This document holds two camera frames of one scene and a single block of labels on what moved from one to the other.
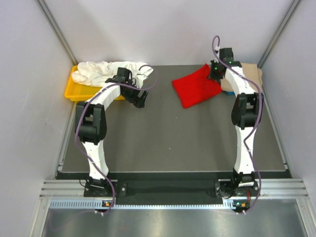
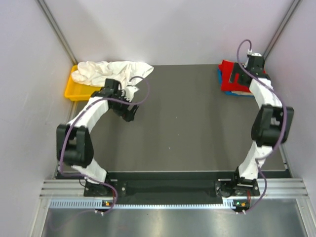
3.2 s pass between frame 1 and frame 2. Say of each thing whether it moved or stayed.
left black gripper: moved
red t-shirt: moved
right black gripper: moved
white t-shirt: stayed
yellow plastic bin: stayed
